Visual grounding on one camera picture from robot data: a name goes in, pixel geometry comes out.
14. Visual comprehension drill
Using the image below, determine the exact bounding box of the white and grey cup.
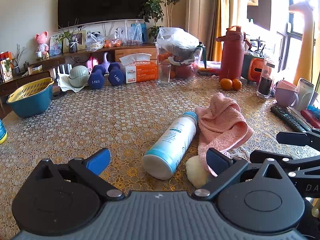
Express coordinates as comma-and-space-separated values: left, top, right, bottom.
295, 78, 315, 112

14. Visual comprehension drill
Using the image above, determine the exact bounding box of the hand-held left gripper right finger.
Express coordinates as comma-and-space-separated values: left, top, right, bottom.
192, 147, 290, 201

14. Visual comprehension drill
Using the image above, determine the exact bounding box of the cream round lump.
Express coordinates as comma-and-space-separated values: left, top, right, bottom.
185, 155, 210, 188

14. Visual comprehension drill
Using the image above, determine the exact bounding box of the black remote control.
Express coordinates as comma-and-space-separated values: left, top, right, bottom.
270, 105, 312, 133

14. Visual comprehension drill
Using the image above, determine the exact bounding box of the white router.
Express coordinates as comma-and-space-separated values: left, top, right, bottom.
54, 64, 73, 80

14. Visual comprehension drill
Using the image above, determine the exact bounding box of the pale green lidded bowl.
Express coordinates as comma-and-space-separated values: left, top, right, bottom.
68, 65, 90, 88

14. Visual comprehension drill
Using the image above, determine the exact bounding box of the yellow colander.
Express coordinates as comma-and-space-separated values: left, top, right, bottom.
6, 77, 54, 103

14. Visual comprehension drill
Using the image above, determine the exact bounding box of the yellow curtain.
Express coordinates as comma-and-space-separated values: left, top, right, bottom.
207, 0, 229, 62

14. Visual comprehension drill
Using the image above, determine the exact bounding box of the tall clear plastic bag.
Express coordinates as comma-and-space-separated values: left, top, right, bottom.
124, 19, 143, 46

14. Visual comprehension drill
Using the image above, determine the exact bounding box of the plastic bag with snacks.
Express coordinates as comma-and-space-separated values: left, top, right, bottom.
86, 31, 105, 52

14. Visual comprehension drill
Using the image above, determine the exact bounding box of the purple kettlebell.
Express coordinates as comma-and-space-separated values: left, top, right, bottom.
101, 52, 112, 72

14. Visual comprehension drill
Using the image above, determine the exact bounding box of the blue dumbbell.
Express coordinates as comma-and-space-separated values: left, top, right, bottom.
88, 65, 106, 90
108, 62, 125, 85

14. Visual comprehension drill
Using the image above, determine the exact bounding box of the blue box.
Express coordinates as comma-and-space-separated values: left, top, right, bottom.
136, 22, 148, 43

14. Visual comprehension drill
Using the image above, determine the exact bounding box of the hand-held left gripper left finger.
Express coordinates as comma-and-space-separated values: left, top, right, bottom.
37, 148, 125, 201

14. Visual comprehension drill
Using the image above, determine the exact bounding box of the clear container with fruit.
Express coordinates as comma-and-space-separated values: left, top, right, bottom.
155, 42, 202, 80

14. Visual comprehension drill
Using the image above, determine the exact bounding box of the red flat case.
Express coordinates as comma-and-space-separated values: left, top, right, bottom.
301, 109, 320, 128

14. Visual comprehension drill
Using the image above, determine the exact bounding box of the black television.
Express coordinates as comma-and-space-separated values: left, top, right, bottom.
58, 0, 150, 29

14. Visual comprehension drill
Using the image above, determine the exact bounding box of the pink bear figure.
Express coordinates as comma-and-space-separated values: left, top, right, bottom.
35, 31, 49, 55

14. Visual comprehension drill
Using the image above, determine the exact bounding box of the pink toy case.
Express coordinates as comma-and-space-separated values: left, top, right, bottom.
86, 56, 98, 72

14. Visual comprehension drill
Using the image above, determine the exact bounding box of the white cloth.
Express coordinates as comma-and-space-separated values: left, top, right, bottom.
58, 74, 88, 93

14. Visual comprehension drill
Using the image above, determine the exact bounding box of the white bottle with blue cap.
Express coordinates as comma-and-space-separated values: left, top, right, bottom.
142, 111, 199, 180

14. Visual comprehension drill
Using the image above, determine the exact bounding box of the bag of tangerines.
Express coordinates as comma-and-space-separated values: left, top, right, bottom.
104, 39, 123, 48

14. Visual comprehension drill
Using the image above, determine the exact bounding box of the dark vase with twigs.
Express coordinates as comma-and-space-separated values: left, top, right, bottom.
11, 44, 25, 75

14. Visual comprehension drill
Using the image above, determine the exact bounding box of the small white box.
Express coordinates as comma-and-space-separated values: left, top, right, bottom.
27, 64, 43, 75

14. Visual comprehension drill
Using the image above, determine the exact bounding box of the clear drinking glass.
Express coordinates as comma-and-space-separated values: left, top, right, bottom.
157, 63, 172, 85

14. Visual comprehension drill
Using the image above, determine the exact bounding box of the glass jar with dark contents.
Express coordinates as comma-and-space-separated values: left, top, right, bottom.
257, 57, 276, 99

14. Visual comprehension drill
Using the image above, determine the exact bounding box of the orange tissue box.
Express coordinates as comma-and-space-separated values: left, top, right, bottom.
119, 54, 158, 84

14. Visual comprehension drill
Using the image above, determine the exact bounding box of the potted green tree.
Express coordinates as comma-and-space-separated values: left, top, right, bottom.
139, 0, 185, 39

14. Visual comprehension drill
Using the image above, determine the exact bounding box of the small photo print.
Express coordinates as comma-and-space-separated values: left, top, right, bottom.
49, 36, 63, 57

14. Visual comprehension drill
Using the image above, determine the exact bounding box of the blue basin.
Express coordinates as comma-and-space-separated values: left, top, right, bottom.
7, 85, 53, 118

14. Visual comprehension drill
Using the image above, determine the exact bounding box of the red water bottle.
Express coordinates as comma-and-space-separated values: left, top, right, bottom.
216, 26, 250, 82

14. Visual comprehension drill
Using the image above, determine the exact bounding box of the printed gift bag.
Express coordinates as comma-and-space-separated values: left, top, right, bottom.
0, 59, 13, 83

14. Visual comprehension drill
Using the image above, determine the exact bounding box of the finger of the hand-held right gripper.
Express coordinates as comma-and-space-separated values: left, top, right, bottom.
249, 150, 320, 175
276, 129, 320, 152

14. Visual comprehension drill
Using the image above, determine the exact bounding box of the white standing air conditioner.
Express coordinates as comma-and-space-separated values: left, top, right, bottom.
187, 0, 213, 62

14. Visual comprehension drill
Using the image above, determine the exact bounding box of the wooden television cabinet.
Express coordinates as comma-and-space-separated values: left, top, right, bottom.
0, 42, 158, 95

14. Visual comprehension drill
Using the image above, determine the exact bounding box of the pink towel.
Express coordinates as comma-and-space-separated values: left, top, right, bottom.
194, 92, 255, 178

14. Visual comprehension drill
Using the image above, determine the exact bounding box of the pale picture frame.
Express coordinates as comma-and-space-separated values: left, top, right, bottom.
62, 30, 87, 53

